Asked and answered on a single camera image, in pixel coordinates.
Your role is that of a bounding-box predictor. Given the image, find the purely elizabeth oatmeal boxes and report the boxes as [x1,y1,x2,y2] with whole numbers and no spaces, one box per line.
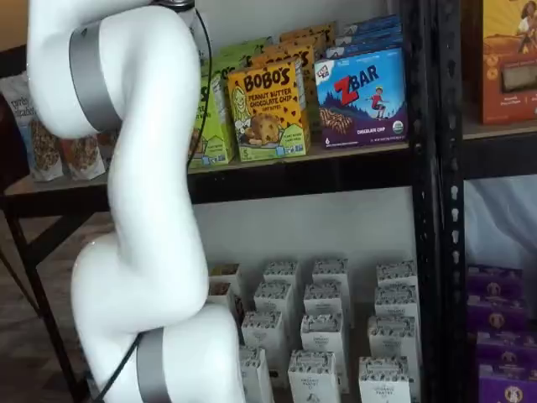
[205,250,421,403]

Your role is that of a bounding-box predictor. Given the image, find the orange snack box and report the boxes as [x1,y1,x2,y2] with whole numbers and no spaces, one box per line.
[463,0,537,126]

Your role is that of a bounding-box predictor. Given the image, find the granola bag orange label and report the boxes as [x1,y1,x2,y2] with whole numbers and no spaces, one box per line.
[58,133,107,181]

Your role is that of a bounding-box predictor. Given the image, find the white plastic sheet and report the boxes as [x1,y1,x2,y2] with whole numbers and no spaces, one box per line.
[463,179,537,270]

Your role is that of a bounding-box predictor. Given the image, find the purple snack box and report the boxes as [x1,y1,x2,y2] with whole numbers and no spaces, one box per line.
[477,364,537,403]
[466,295,528,333]
[475,330,537,371]
[467,264,526,300]

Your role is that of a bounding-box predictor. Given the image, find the green Bobo's apple pie box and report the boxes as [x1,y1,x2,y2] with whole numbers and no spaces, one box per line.
[187,71,237,170]
[217,36,274,64]
[208,52,255,92]

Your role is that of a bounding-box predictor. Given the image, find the white granola bag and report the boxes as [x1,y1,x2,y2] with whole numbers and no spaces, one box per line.
[7,74,65,183]

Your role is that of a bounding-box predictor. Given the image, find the black metal shelf rack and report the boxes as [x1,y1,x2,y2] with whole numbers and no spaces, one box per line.
[0,0,441,403]
[438,0,537,403]

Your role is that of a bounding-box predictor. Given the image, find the wooden shelf board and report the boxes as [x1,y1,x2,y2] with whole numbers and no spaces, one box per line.
[3,140,410,199]

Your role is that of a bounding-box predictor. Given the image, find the blue Zbar box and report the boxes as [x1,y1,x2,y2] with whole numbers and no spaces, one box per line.
[326,35,404,60]
[314,46,409,149]
[343,13,399,31]
[335,24,403,44]

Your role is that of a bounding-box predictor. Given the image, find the white patterned carton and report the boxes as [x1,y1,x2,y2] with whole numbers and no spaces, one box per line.
[368,315,417,363]
[263,260,300,291]
[287,349,339,403]
[302,282,344,321]
[300,313,346,359]
[241,311,287,359]
[375,260,418,291]
[373,285,419,321]
[237,345,274,403]
[311,258,350,291]
[357,356,410,403]
[253,281,294,321]

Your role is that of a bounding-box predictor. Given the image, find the yellow Bobo's peanut butter box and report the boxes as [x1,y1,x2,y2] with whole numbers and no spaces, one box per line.
[227,65,312,164]
[279,22,337,55]
[250,44,316,127]

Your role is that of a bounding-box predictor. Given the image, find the white box yellow label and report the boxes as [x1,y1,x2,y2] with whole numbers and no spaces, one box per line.
[206,281,235,325]
[208,262,243,295]

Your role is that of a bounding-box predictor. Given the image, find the granola bag red label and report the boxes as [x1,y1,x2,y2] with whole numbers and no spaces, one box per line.
[98,128,121,169]

